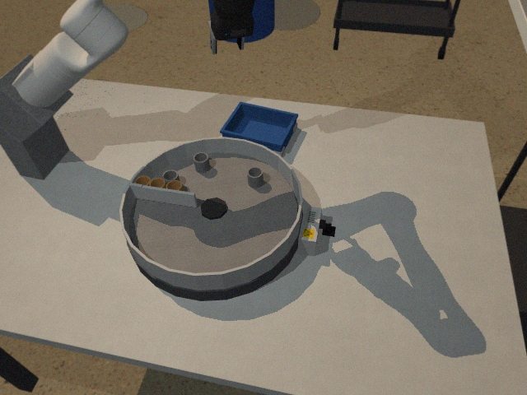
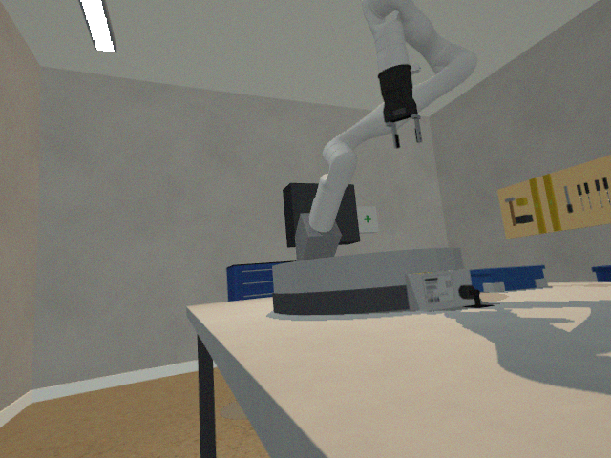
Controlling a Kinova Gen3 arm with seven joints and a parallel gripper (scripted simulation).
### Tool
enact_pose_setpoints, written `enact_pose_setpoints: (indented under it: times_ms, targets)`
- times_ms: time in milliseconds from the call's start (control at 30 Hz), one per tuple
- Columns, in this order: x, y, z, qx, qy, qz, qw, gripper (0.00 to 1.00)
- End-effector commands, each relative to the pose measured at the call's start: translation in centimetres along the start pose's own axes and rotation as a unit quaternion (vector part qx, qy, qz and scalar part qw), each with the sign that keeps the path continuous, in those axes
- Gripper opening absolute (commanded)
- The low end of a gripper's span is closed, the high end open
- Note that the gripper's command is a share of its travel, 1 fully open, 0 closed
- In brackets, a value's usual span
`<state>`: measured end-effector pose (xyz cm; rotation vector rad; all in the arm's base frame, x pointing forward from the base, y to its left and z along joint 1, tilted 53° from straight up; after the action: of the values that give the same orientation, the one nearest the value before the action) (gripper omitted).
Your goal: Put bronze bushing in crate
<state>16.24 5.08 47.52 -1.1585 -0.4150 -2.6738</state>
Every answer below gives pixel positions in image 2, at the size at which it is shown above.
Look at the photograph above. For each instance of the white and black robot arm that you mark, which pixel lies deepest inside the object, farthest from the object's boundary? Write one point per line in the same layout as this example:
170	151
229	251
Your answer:
454	63

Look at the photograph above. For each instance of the blue square tray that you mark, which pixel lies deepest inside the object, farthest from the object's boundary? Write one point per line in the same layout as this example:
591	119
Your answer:
508	278

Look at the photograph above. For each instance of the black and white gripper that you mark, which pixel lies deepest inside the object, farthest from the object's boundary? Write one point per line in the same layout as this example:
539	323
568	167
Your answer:
394	73

